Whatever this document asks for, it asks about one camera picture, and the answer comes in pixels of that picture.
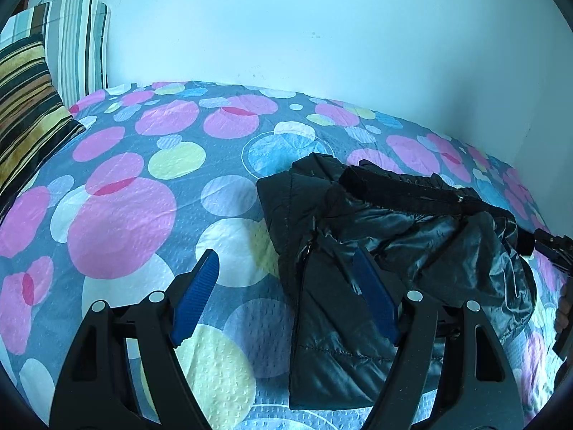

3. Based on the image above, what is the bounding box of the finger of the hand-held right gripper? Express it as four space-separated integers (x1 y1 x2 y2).
517 228 573 274

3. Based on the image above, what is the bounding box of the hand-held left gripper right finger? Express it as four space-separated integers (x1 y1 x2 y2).
353 248 525 430

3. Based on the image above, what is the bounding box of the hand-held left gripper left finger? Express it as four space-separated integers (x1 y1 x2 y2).
48 248 221 430

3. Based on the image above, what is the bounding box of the black puffer jacket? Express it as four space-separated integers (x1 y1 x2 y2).
256 152 538 410

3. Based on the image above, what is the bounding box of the person's right hand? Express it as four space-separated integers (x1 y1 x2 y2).
555 284 573 336

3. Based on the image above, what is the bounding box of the bed with polka-dot sheet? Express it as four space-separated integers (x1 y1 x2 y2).
0 81 573 430

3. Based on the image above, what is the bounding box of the striped pillow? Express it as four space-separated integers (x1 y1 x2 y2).
0 31 87 216

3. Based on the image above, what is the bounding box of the striped headboard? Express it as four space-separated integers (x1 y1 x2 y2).
0 0 112 106

